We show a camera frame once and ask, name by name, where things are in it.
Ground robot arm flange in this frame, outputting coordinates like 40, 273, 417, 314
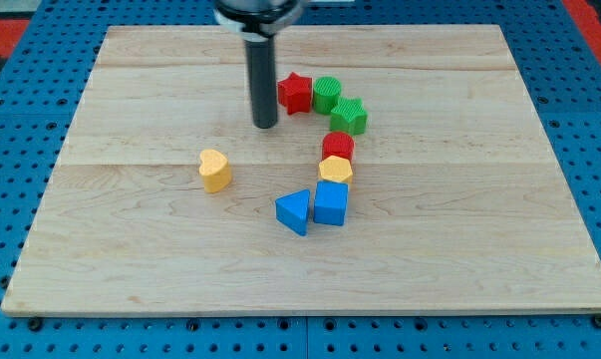
213, 0, 307, 42

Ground blue triangle block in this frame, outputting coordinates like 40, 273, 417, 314
274, 189, 310, 236

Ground yellow heart block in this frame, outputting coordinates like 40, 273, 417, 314
198, 149, 232, 193

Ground yellow hexagon block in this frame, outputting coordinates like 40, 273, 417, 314
318, 156, 353, 184

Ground blue cube block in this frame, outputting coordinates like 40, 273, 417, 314
314, 180, 349, 226

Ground red cylinder block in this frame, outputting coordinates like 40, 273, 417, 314
322, 132, 355, 161

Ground green star block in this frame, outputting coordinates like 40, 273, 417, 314
329, 97, 368, 136

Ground red star block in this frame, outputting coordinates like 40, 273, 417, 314
277, 72, 313, 115

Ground green cylinder block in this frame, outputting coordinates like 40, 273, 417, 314
312, 77, 342, 115

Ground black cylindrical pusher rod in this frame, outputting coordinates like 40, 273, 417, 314
245, 38, 278, 129

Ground wooden board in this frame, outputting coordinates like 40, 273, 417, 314
2, 25, 601, 317

